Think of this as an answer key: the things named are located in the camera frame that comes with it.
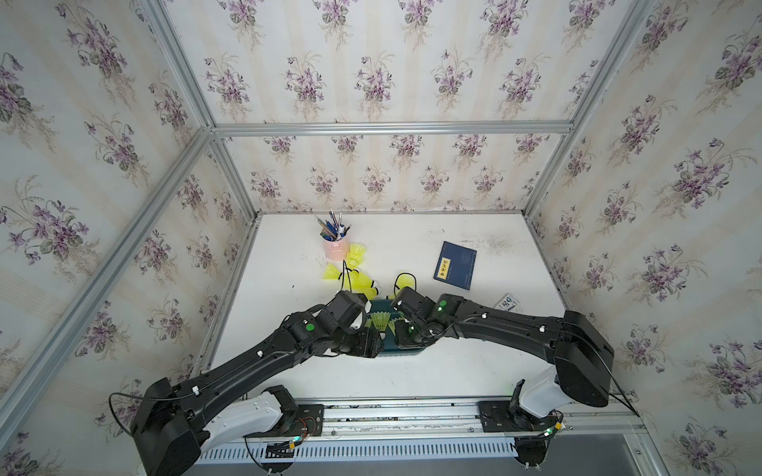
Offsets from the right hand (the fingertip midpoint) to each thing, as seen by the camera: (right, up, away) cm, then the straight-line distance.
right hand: (401, 343), depth 80 cm
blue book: (+21, +19, +25) cm, 38 cm away
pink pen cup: (-21, +28, +18) cm, 40 cm away
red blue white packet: (+35, +8, +14) cm, 38 cm away
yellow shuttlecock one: (-15, +23, +22) cm, 35 cm away
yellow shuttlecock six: (-6, +5, +6) cm, 10 cm away
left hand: (-6, +1, -6) cm, 8 cm away
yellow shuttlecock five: (-22, +18, +19) cm, 34 cm away
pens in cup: (-22, +32, +22) cm, 45 cm away
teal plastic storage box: (-3, +2, -7) cm, 8 cm away
